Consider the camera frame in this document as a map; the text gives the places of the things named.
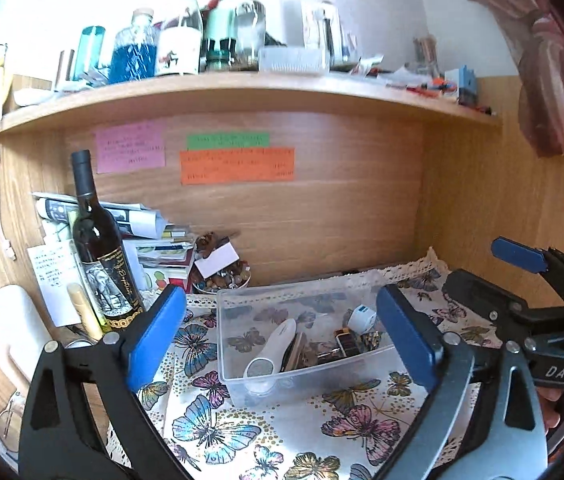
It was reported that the glass jar with sticks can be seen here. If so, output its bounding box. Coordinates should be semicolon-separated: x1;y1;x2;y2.
414;35;440;73

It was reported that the black and gold case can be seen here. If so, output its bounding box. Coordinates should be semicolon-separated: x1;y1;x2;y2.
336;327;357;358

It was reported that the teal bottle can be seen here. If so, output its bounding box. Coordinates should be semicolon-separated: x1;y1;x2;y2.
73;25;107;81

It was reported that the blue liquid bottle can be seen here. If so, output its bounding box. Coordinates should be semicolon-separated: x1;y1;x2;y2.
108;8;159;84

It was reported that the rolled newspaper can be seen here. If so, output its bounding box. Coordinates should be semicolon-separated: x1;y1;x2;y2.
32;191;163;238

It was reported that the white rounded device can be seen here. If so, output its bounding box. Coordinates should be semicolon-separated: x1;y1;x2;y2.
0;285;55;381

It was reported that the green paper note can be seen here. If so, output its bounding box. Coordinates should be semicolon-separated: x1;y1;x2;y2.
186;131;271;151

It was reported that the white paper sheet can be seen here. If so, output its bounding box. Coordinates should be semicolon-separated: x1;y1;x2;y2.
27;242;83;328

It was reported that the orange paper note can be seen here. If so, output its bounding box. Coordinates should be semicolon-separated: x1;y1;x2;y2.
179;147;296;185

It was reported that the pink curtain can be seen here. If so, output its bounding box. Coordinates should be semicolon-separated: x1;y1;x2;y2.
432;0;564;158

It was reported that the pink paper note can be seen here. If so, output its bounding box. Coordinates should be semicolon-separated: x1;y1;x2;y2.
95;120;167;174

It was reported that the silver cylinder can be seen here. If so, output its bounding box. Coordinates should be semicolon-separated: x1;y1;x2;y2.
54;50;77;92

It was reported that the stack of books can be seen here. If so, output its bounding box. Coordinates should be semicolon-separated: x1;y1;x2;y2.
122;225;197;293

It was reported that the white card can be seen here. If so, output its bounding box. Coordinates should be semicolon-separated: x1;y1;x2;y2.
194;244;239;278

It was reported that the glass bottle with white label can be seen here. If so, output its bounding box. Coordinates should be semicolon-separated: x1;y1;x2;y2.
156;0;203;77

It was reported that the mint green pump bottle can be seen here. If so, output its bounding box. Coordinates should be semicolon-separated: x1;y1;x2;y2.
202;0;237;72

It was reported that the white electric shaver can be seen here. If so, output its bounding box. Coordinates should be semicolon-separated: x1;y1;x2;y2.
243;318;297;393

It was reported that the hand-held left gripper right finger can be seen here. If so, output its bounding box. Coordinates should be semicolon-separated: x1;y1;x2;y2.
375;284;550;480

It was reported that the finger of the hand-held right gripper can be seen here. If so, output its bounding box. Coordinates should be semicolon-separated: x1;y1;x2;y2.
490;236;564;311
442;269;564;352

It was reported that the bowl of beads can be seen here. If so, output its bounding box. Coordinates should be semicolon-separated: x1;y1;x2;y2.
192;260;253;295

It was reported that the white dish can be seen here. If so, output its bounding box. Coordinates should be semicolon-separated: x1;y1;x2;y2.
12;88;53;107

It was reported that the clear glass bottle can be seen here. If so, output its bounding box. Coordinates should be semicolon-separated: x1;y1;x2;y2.
234;0;267;68

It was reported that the toothbrush package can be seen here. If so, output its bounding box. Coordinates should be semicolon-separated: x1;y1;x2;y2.
302;0;357;68

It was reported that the butterfly print tablecloth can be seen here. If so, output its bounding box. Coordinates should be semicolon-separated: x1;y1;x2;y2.
107;247;502;480

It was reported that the person's right hand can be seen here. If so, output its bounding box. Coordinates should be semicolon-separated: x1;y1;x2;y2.
536;387;564;437

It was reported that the dark wine bottle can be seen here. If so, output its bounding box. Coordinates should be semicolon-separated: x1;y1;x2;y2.
71;150;145;333

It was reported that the wooden shelf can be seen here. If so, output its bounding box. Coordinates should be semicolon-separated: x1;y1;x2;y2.
0;72;505;136

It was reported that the clear plastic container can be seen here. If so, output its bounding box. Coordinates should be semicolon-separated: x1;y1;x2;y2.
216;280;397;407

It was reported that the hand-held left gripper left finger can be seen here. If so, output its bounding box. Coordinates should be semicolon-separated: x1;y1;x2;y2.
17;285;193;480

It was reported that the clear plastic box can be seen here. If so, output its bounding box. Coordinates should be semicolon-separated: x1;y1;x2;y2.
258;46;331;75

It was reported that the brown hair clip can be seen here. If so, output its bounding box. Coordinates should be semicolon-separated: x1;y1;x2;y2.
196;231;240;256

